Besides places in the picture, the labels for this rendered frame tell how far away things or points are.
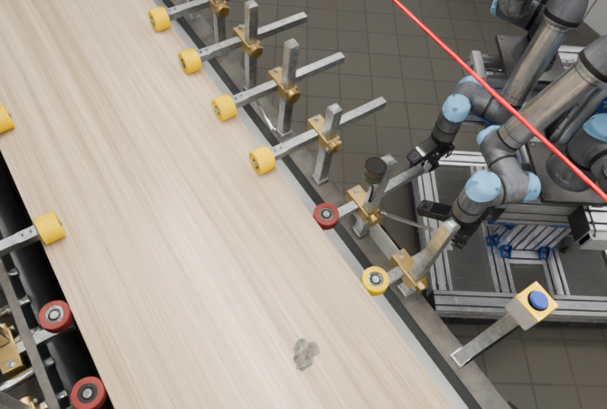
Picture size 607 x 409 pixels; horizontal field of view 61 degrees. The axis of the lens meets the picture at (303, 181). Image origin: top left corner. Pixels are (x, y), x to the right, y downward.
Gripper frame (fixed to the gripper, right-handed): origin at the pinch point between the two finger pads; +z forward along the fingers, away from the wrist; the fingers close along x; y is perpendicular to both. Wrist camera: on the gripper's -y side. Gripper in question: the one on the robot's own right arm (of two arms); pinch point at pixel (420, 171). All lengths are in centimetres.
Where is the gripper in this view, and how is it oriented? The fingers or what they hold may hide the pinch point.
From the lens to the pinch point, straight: 185.1
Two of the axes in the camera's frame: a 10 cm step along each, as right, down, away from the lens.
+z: -0.9, 5.4, 8.4
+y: 8.3, -4.3, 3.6
